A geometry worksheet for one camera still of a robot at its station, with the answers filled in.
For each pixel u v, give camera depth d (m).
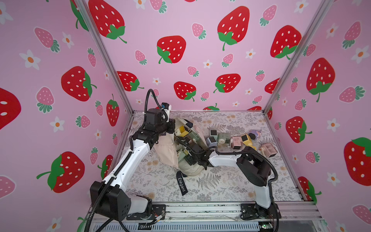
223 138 0.98
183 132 0.94
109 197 0.39
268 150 0.93
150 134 0.55
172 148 0.79
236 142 0.96
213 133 0.98
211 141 0.92
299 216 0.73
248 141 0.96
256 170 0.50
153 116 0.57
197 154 0.72
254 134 0.98
